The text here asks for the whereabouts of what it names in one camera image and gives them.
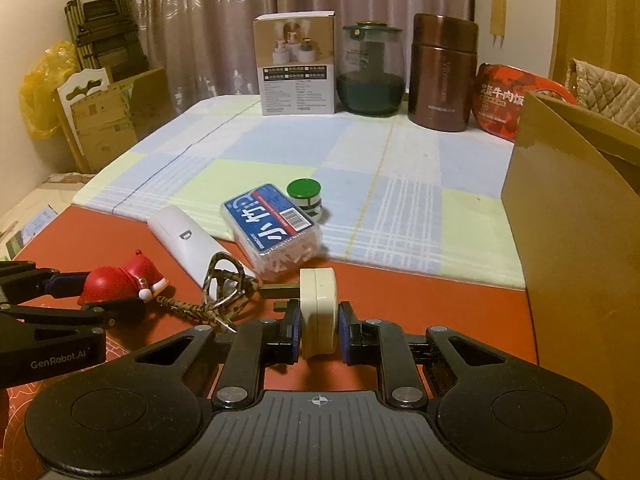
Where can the white remote control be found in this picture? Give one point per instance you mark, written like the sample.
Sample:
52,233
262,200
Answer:
188,243

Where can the quilted beige chair cover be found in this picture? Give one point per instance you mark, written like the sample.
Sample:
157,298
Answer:
612,95

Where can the cream round tape measure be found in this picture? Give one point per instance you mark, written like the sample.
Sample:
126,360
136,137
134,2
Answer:
319,308

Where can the red instant meal bowl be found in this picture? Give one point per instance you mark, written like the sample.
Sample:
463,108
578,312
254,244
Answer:
499,93

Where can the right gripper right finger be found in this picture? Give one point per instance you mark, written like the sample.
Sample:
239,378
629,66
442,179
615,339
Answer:
386,347

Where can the green cap small bottle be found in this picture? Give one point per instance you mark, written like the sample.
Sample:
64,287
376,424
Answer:
305,193

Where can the black folding cart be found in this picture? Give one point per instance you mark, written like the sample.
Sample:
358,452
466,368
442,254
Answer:
105,35

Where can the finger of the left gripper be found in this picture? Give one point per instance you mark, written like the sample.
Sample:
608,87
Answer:
14,315
50,282

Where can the brown thermos flask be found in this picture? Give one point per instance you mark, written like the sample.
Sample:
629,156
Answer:
442,71

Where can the green glass jar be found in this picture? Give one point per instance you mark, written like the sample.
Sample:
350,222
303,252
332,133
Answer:
371,74

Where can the yellow wall hook strip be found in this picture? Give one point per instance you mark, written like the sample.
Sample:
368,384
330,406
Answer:
497,22

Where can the cardboard box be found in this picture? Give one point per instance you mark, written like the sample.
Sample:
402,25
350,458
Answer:
571,196

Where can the magazine on floor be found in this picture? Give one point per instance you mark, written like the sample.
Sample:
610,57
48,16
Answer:
14,244

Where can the checkered tablecloth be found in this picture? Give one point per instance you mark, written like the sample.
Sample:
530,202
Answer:
394,195

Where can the red pig toy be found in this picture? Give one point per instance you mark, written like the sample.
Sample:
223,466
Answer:
138,278

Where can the folded cardboard boxes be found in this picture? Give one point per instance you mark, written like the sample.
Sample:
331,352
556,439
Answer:
101,119

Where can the keyring with braided lanyard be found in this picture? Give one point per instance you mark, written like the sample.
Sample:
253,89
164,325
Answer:
226,290

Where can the white product box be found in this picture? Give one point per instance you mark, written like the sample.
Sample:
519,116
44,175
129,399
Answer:
295,62

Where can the wooden door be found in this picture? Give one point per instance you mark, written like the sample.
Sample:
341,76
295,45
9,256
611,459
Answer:
601,32

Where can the yellow plastic bag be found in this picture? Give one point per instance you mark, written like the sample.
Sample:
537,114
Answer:
53,68

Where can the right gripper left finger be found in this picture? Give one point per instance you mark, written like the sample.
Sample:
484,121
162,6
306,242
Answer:
256,346

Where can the blue toothpick box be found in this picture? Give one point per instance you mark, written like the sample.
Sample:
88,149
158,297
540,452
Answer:
274,234

